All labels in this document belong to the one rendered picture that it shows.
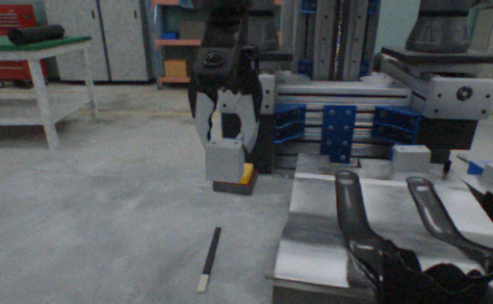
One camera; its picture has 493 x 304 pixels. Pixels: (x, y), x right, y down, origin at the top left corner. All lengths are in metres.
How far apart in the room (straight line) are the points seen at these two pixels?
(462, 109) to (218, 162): 0.62
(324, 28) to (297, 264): 0.82
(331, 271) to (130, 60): 5.66
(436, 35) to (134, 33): 5.14
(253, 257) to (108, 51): 5.59
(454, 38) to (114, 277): 0.91
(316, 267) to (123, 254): 0.33
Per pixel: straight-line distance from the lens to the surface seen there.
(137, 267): 0.52
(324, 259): 0.31
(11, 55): 3.29
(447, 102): 0.90
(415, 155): 0.61
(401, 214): 0.50
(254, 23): 0.93
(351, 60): 1.05
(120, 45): 5.88
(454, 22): 1.02
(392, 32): 6.14
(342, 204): 0.50
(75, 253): 0.58
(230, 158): 0.47
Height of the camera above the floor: 1.13
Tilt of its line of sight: 23 degrees down
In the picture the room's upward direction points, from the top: straight up
